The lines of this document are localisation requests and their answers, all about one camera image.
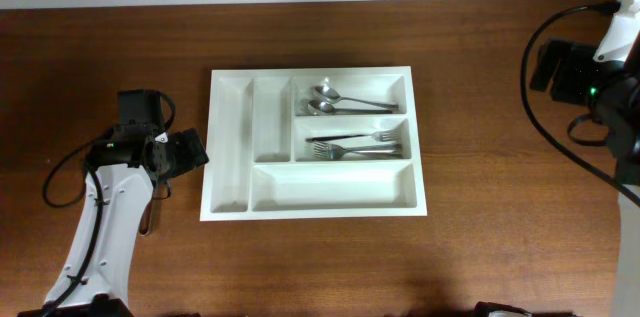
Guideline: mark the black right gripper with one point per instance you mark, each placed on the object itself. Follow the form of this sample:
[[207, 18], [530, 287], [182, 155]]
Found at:
[[578, 59]]

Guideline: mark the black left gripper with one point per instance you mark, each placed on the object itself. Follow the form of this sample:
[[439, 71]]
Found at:
[[190, 149]]

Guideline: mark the steel kitchen tongs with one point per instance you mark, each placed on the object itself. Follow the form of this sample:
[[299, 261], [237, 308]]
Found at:
[[151, 213]]

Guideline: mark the steel tablespoon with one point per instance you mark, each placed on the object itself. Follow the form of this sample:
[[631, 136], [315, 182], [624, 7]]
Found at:
[[330, 95]]

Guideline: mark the dark-handled steel fork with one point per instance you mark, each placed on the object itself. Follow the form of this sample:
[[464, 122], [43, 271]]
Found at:
[[379, 136]]

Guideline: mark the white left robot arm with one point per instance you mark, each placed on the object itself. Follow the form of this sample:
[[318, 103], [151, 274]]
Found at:
[[121, 176]]

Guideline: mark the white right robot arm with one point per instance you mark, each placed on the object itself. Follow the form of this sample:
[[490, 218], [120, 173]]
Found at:
[[605, 80]]

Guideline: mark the white cutlery tray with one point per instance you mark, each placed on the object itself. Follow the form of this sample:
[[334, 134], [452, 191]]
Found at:
[[261, 167]]

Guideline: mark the steel spoon in tray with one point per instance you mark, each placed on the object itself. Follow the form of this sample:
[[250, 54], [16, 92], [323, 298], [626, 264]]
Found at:
[[316, 107]]

